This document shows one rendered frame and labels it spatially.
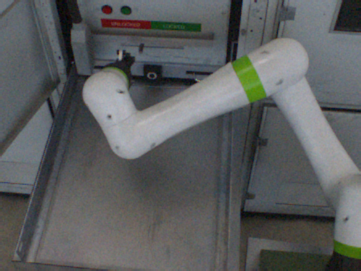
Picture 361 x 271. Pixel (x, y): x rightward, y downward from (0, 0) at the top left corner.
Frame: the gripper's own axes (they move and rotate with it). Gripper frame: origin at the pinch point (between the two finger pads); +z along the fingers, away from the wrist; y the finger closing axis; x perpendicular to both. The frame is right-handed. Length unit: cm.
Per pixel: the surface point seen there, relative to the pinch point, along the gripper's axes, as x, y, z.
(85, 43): -12.9, -5.7, -3.0
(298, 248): 55, 47, -26
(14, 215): -64, 91, 48
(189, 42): 18.5, -6.0, 4.5
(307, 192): 71, 64, 43
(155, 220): 13, 38, -30
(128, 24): -1.3, -10.3, 6.6
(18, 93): -35.6, 11.7, -3.5
